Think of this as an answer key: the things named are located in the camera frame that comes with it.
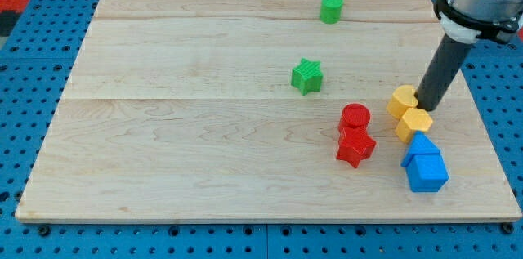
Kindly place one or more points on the green star block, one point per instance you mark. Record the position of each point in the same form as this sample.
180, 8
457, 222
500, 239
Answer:
307, 76

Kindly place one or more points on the blue triangle block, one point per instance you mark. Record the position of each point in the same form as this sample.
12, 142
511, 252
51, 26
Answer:
420, 144

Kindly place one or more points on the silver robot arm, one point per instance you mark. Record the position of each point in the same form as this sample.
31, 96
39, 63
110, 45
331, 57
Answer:
487, 10

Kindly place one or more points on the red star block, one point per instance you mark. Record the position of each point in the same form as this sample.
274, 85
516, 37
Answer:
354, 145

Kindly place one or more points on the yellow heart block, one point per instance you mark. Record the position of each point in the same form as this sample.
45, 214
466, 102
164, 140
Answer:
402, 99

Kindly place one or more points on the yellow hexagon block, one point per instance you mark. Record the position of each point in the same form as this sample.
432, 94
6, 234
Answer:
411, 121

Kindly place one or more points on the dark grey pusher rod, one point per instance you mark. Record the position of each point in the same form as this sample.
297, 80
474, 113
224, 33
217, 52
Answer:
445, 64

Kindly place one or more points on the blue cube block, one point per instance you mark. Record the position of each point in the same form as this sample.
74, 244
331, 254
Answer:
427, 173

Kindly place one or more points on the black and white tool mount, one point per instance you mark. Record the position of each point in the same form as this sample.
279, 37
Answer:
467, 30

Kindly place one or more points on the wooden board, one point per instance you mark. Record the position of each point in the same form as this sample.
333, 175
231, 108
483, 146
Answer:
182, 111

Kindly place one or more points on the green cylinder block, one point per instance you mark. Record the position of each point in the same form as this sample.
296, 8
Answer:
330, 11

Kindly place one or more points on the red cylinder block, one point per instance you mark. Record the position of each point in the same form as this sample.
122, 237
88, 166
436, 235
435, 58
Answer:
354, 115

